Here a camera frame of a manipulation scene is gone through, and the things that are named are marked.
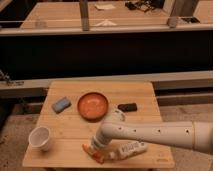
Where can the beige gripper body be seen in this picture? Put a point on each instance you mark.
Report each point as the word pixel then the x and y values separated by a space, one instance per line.
pixel 98 154

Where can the orange pepper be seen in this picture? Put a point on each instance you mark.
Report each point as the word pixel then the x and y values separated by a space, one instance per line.
pixel 86 149

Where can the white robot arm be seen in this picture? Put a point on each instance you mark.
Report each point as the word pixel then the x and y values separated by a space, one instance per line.
pixel 197 136

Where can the white labelled bottle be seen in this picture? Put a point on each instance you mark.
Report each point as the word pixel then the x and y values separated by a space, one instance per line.
pixel 128 150

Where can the orange bowl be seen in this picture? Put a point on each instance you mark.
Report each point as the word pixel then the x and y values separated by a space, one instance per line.
pixel 92 106

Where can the black rectangular block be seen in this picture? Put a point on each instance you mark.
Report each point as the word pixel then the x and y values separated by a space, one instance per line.
pixel 128 107

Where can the blue sponge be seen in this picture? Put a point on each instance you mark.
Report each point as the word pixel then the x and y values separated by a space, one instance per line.
pixel 61 104

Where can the white cup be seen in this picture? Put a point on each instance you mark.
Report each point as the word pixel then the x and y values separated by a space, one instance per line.
pixel 40 138

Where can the white folded paper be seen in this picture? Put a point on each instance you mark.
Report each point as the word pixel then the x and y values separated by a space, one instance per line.
pixel 106 23

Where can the white paper sheet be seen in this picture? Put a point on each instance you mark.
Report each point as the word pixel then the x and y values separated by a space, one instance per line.
pixel 104 7

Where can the grey metal post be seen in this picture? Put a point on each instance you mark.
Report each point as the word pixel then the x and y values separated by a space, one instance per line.
pixel 83 4
pixel 182 9

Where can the black cables cluster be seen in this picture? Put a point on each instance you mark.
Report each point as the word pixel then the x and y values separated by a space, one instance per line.
pixel 145 5

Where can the grey metal post right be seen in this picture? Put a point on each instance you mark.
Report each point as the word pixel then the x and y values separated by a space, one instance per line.
pixel 182 9

